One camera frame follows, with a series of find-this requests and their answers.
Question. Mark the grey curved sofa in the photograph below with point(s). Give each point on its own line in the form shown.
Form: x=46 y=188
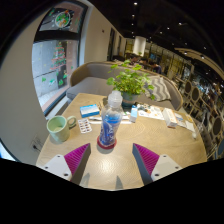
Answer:
x=90 y=85

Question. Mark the person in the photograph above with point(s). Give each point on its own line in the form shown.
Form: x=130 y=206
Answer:
x=135 y=60
x=155 y=67

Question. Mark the clear blue-label water bottle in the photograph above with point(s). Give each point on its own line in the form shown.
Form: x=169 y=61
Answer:
x=110 y=126

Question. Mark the blue and white box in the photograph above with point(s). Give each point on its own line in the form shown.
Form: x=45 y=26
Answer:
x=89 y=110

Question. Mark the grey zigzag cushion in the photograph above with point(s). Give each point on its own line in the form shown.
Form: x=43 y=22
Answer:
x=161 y=88

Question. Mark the white pen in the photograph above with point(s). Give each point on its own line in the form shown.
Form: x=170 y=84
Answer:
x=95 y=122

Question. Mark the green potted plant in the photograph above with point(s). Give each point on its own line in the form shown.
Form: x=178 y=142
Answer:
x=130 y=80

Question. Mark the window with christmas decals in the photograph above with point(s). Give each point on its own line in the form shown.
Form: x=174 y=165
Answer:
x=53 y=66

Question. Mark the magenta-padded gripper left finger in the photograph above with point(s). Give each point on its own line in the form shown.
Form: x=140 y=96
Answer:
x=77 y=156

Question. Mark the white wall power outlet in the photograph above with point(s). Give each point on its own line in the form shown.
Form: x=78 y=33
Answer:
x=36 y=143

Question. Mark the ceiling spot lights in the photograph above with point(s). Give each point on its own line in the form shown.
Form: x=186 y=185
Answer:
x=166 y=28

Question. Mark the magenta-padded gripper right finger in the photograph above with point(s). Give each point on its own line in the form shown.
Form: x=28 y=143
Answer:
x=146 y=157

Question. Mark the small white-blue carton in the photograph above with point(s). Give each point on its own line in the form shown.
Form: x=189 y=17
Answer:
x=133 y=113

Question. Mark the white round column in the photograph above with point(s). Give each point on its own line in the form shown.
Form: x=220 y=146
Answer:
x=139 y=46

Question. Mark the white cardboard box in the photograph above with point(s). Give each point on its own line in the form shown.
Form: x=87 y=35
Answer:
x=170 y=117

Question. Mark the group of round-back chairs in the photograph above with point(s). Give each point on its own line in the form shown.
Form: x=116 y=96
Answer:
x=216 y=126

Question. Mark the flat round red coaster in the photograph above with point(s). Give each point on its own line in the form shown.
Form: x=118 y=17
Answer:
x=100 y=145

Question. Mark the pill blister pack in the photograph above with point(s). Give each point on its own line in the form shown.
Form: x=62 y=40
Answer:
x=84 y=126

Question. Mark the light green mug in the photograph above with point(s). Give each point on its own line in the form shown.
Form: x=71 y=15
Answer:
x=59 y=130

